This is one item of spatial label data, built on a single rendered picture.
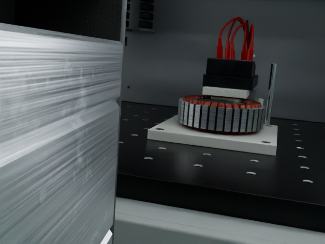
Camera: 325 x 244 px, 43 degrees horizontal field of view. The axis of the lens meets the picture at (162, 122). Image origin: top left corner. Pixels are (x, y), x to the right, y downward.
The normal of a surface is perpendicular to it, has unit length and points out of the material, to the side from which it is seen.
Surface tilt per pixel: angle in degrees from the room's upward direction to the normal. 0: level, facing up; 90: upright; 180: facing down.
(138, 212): 0
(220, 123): 90
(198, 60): 90
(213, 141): 90
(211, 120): 90
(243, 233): 0
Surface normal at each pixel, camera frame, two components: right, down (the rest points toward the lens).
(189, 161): 0.07, -0.98
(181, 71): -0.27, 0.14
